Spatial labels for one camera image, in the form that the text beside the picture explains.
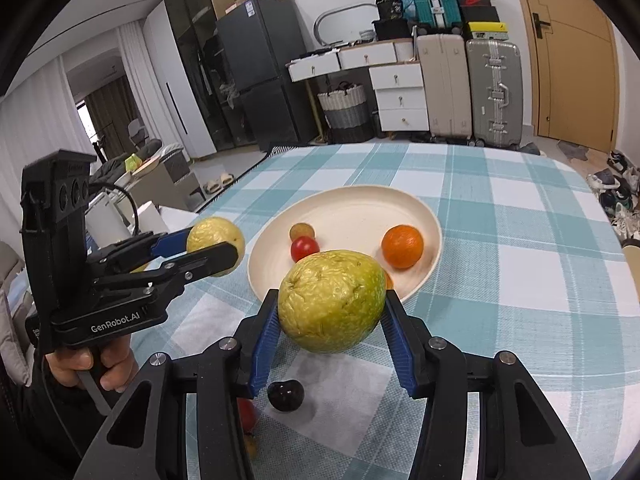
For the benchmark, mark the white tall cabinet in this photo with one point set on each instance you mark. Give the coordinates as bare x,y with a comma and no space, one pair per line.
170,85

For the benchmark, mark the brown longan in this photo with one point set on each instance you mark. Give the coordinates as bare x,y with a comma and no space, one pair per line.
301,231
251,445

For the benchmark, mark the brown curtain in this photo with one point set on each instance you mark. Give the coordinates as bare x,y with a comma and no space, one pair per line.
110,115

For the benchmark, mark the pile of shoes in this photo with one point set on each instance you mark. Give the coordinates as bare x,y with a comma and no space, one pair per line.
617,195

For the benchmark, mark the round stool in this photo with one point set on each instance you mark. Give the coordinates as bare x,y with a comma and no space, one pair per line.
632,249

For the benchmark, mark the plain black shoe box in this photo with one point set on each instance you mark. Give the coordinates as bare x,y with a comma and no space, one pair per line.
480,15

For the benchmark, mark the yellow black shoe box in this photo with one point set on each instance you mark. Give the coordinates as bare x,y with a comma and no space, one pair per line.
487,30

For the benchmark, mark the oval metal frame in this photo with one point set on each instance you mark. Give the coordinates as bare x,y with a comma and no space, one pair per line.
320,22

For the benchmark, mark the person's left hand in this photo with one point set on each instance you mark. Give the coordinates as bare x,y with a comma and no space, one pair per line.
120,362

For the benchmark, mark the grey sofa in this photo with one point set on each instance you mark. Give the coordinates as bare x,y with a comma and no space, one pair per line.
160,170

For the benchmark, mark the silver suitcase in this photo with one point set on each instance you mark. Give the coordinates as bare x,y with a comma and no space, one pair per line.
495,95

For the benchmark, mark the beige slipper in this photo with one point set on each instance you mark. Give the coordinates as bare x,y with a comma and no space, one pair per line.
213,187
225,179

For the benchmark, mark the grey floor cloth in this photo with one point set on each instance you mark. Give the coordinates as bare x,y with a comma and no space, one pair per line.
574,151

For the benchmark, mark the black printed box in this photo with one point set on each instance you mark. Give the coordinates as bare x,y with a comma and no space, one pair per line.
390,7

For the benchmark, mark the beige suitcase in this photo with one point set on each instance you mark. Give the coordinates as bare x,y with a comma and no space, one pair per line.
445,90

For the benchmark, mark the dark glass door wardrobe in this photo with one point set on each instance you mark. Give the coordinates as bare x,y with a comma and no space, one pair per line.
200,60

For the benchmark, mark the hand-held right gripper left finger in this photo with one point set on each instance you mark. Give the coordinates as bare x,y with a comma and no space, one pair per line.
262,345

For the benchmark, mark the red cherry tomato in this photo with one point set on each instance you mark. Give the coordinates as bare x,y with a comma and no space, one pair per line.
247,415
306,249

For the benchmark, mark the black storage box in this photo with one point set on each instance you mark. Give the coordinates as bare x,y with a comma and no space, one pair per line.
391,30

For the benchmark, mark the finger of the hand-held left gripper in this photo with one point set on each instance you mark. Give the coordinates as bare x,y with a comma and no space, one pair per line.
170,244
215,257

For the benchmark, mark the white sheer curtain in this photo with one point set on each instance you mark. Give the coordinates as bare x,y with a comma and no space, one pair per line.
35,125

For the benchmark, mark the beige sofa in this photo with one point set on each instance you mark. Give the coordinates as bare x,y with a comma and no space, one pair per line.
12,320

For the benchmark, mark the dark purple cherry tomato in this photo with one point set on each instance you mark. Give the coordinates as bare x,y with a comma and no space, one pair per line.
285,396

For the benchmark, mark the cream round plate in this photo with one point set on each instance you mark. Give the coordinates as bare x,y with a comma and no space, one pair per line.
350,215

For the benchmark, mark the white paper roll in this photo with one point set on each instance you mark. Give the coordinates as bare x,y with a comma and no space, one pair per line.
150,217

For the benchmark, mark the orange mandarin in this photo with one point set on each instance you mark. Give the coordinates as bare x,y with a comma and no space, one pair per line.
389,281
402,246

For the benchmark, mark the grey office chair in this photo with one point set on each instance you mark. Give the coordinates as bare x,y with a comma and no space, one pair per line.
137,132

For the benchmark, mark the flat cardboard box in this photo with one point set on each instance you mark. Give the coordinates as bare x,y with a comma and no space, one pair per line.
236,5

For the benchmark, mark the yellow-green guava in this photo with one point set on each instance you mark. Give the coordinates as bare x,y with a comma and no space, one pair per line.
330,300
215,232

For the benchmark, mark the black shoe box red logo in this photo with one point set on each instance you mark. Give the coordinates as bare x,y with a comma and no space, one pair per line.
477,0

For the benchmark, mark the person's left forearm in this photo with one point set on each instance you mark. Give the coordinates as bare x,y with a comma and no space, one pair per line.
40,435

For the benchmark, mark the blue plastic bag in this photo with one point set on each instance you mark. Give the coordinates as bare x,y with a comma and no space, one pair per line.
407,2

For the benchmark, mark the teal checked tablecloth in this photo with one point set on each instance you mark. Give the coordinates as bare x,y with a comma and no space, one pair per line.
500,270

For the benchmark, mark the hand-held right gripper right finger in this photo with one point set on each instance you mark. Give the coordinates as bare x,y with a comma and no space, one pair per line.
400,350

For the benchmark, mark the dark grey refrigerator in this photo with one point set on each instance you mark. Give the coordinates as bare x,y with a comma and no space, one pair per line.
265,60

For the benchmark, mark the white drawer dresser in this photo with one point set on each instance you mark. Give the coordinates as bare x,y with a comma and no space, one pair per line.
400,97

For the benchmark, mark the wooden door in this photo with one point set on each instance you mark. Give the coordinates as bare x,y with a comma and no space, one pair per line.
575,85

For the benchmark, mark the woven grey white basket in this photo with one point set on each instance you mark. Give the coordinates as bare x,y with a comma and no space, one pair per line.
345,110

